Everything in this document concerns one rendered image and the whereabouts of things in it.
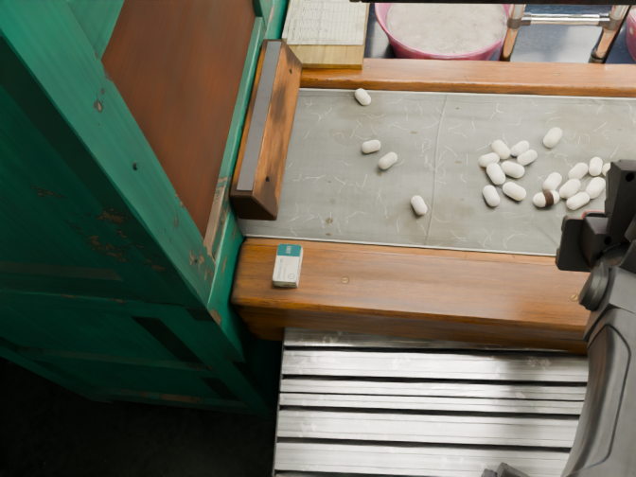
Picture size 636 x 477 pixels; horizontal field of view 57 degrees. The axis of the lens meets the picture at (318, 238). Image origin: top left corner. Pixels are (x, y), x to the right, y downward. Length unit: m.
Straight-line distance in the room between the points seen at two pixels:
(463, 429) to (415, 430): 0.07
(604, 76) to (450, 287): 0.46
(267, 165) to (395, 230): 0.22
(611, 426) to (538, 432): 0.43
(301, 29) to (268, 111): 0.26
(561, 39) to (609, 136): 0.29
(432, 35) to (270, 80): 0.36
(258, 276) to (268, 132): 0.21
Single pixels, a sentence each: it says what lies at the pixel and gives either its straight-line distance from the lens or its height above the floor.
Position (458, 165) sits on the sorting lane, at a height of 0.74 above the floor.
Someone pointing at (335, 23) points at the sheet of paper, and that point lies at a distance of 1.13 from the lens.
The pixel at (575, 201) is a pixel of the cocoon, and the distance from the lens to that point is 0.95.
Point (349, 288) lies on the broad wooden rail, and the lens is 0.84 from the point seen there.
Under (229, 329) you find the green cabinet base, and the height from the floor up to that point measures 0.72.
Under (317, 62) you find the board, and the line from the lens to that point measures 1.06.
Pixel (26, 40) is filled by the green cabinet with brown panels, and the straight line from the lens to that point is 0.43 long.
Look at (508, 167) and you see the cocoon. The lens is 0.96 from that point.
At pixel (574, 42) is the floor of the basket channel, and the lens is 1.28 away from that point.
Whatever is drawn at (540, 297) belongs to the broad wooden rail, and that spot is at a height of 0.77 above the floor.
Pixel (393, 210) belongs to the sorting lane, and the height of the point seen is 0.74.
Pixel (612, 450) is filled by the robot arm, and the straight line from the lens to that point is 0.47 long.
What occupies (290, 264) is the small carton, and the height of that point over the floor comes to 0.78.
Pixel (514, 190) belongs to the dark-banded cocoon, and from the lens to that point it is 0.94.
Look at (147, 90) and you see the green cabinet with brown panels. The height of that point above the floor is 1.12.
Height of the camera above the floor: 1.54
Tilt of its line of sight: 62 degrees down
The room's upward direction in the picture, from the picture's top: 11 degrees counter-clockwise
